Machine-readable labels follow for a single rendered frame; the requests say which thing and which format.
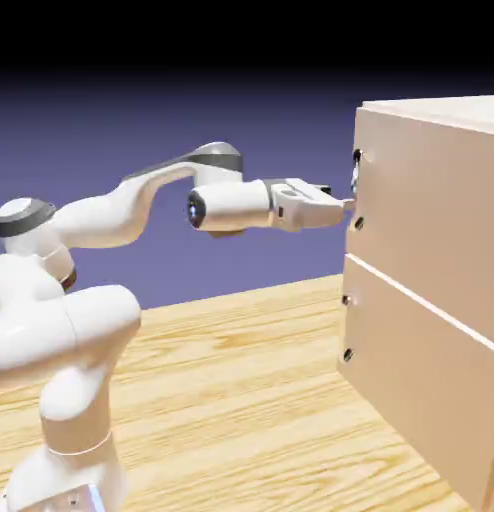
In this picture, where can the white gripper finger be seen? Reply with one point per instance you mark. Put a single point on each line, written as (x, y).
(326, 189)
(349, 204)

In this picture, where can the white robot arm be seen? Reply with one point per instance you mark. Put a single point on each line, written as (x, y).
(111, 212)

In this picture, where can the light wood cabinet door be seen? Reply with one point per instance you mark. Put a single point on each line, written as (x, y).
(423, 208)
(415, 380)

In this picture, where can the light wood cabinet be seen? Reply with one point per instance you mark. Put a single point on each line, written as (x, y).
(431, 280)

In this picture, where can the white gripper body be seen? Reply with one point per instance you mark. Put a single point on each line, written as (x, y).
(315, 210)

